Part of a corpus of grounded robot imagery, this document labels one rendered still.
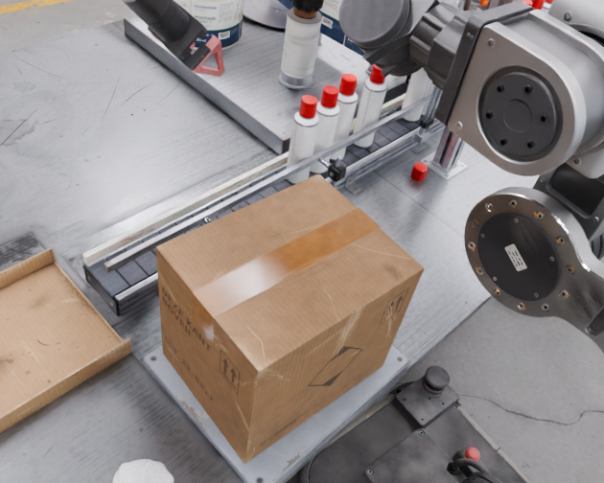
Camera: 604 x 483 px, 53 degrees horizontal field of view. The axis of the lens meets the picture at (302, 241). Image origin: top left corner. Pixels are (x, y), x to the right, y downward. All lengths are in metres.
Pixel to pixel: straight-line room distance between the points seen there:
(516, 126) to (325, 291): 0.35
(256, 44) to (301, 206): 0.93
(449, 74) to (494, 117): 0.06
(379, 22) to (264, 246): 0.35
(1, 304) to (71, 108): 0.59
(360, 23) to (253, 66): 1.02
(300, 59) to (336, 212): 0.71
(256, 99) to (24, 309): 0.75
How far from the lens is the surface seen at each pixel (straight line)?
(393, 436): 1.75
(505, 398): 2.23
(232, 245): 0.87
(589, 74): 0.63
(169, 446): 1.02
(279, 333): 0.78
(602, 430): 2.34
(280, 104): 1.56
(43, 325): 1.16
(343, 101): 1.32
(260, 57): 1.74
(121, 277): 1.15
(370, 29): 0.69
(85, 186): 1.40
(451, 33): 0.66
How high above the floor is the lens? 1.76
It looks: 46 degrees down
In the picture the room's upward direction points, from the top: 11 degrees clockwise
